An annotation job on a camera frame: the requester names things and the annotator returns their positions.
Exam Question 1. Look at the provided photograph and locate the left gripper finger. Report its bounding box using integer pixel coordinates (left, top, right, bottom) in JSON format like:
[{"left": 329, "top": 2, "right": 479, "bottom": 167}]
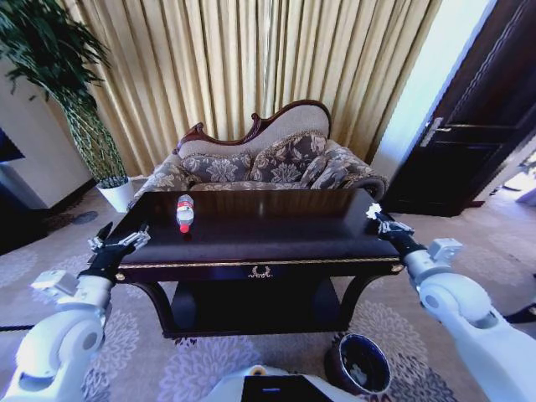
[
  {"left": 116, "top": 224, "right": 152, "bottom": 253},
  {"left": 86, "top": 221, "right": 115, "bottom": 252}
]

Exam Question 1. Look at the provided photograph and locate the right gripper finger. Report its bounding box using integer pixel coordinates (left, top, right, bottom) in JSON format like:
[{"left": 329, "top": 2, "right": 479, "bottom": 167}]
[
  {"left": 387, "top": 219, "right": 416, "bottom": 236},
  {"left": 374, "top": 211, "right": 394, "bottom": 236}
]

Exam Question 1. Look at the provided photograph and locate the dark round trash bin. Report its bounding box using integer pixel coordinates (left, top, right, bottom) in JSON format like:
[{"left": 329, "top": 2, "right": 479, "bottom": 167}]
[{"left": 323, "top": 332, "right": 393, "bottom": 397}]

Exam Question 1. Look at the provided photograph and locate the white trash scrap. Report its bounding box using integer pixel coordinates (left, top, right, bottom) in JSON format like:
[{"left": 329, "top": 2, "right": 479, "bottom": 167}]
[{"left": 346, "top": 362, "right": 369, "bottom": 385}]

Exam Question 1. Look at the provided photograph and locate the white plant pot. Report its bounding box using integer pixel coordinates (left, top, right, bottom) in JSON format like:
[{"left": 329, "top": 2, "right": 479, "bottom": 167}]
[{"left": 96, "top": 175, "right": 137, "bottom": 214}]

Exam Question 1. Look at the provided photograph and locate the clear bottle with red cap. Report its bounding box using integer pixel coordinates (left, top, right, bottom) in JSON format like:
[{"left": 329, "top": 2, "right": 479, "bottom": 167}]
[{"left": 175, "top": 193, "right": 196, "bottom": 234}]

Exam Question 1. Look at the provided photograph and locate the floral bolster cushion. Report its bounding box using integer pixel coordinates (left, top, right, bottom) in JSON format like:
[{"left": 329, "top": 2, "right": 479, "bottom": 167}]
[{"left": 300, "top": 146, "right": 362, "bottom": 190}]

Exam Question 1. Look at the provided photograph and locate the small floral cushion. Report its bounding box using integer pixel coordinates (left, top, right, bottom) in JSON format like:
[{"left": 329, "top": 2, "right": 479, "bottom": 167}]
[{"left": 181, "top": 152, "right": 253, "bottom": 184}]

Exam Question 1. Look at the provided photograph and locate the large floral cushion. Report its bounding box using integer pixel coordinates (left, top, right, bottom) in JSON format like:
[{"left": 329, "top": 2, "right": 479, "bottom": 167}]
[{"left": 250, "top": 131, "right": 328, "bottom": 184}]

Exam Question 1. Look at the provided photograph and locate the dark wooden door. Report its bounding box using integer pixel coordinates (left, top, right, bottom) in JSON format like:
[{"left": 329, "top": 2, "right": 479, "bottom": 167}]
[{"left": 379, "top": 0, "right": 536, "bottom": 218}]

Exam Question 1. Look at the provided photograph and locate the dark wooden coffee table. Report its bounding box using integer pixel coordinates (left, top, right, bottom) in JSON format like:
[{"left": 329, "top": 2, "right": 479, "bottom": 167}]
[{"left": 113, "top": 187, "right": 404, "bottom": 339}]

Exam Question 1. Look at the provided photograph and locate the tall green potted plant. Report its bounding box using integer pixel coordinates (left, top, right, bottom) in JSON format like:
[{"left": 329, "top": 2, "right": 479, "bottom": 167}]
[{"left": 0, "top": 0, "right": 131, "bottom": 189}]

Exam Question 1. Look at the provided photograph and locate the beige pleated curtain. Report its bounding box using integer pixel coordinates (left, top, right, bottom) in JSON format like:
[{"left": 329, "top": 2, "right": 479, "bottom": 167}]
[{"left": 61, "top": 0, "right": 445, "bottom": 179}]

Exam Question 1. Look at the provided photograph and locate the silver door handle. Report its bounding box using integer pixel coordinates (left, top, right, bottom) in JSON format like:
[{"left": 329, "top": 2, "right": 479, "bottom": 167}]
[{"left": 420, "top": 116, "right": 453, "bottom": 148}]

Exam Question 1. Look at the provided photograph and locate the dark wall screen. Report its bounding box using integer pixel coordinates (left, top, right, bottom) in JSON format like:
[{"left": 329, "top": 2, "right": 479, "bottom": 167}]
[{"left": 0, "top": 126, "right": 26, "bottom": 163}]

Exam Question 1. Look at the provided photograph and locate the floral sofa with wood frame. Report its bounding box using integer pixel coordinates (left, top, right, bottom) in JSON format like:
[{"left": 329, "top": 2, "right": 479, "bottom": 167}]
[{"left": 128, "top": 99, "right": 390, "bottom": 203}]

